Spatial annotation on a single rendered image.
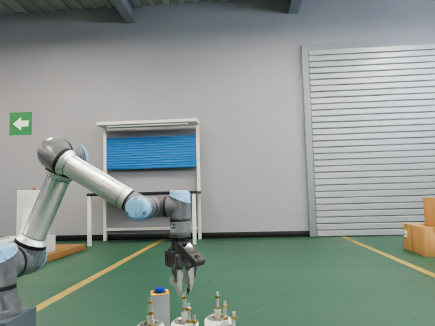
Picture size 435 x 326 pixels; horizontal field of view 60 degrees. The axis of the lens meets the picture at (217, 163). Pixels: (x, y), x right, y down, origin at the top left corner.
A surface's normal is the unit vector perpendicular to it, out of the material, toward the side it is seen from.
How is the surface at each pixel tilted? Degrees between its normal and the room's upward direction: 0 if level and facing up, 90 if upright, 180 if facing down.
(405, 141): 90
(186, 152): 90
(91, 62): 90
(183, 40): 90
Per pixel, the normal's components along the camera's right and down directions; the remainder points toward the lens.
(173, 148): -0.07, -0.08
